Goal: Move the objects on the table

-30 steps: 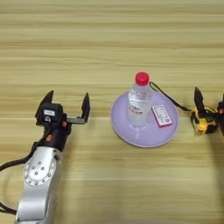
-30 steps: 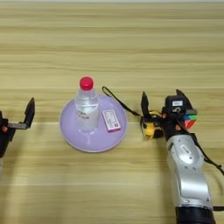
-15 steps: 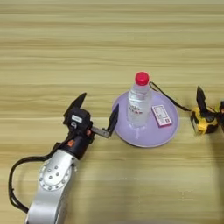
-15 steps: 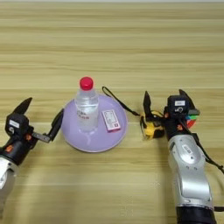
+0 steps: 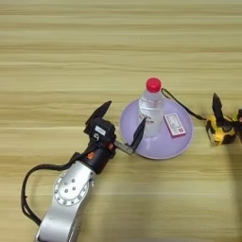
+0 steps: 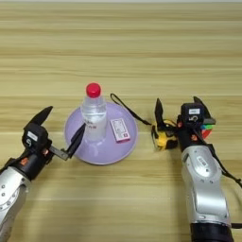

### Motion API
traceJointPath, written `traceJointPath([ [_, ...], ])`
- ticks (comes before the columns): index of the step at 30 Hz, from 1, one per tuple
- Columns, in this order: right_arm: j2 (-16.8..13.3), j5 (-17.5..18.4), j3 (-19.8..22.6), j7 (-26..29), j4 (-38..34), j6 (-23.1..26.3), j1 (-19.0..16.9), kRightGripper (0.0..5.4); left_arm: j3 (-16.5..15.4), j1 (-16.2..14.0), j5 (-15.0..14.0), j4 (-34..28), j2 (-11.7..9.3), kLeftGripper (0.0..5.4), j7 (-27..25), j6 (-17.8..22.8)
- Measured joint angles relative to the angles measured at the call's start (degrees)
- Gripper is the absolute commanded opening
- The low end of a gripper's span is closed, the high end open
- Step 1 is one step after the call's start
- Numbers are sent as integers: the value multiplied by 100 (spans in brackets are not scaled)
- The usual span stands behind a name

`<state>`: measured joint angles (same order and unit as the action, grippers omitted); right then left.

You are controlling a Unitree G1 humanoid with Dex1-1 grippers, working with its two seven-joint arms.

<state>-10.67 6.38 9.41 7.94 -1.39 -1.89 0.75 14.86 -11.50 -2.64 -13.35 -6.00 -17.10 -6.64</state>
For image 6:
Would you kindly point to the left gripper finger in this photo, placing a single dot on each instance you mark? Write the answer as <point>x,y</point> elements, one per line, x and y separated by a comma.
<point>77,138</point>
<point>41,116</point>

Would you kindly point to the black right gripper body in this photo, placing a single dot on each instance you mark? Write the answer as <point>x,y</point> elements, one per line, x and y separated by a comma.
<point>190,137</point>

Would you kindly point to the clear bottle with red cap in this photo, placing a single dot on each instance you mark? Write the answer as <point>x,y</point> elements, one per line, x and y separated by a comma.
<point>94,116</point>

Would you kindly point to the small red white card box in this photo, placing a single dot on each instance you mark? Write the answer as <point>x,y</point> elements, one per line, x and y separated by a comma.
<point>120,129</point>

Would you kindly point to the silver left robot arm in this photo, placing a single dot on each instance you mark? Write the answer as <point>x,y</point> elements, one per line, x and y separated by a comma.
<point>11,195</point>

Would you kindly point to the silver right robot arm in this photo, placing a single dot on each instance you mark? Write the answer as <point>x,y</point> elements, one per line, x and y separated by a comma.
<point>204,186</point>

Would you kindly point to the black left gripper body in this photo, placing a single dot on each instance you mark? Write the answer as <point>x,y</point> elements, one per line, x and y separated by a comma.
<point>33,162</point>

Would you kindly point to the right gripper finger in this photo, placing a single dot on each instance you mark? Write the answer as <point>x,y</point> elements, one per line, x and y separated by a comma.
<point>204,112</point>
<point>159,113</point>

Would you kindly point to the round purple plate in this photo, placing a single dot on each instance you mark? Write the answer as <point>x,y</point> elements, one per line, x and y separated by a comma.
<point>104,152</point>

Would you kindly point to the yellow black tape measure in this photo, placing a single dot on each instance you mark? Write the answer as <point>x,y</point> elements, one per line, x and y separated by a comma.
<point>164,138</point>

